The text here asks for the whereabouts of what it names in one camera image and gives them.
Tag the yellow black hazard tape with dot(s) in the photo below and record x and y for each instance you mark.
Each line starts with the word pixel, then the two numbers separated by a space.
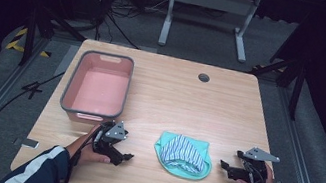
pixel 20 34

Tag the white metal desk frame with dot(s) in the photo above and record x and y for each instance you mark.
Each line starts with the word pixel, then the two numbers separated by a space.
pixel 214 0

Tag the person's left hand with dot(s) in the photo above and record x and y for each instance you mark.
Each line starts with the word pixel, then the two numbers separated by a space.
pixel 84 152

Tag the black tape cross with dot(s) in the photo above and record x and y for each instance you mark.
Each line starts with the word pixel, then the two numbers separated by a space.
pixel 32 88

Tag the teal striped cloth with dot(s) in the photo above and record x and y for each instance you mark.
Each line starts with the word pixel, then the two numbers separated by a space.
pixel 183 157

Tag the grey tape patch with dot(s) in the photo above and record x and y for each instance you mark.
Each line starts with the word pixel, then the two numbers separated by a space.
pixel 27 142

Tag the pink basin with grey rim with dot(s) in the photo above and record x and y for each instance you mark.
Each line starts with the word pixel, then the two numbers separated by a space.
pixel 100 89

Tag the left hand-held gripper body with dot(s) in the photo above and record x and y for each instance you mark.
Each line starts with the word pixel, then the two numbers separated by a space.
pixel 115 132

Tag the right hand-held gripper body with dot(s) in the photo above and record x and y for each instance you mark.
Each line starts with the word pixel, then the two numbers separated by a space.
pixel 255 170

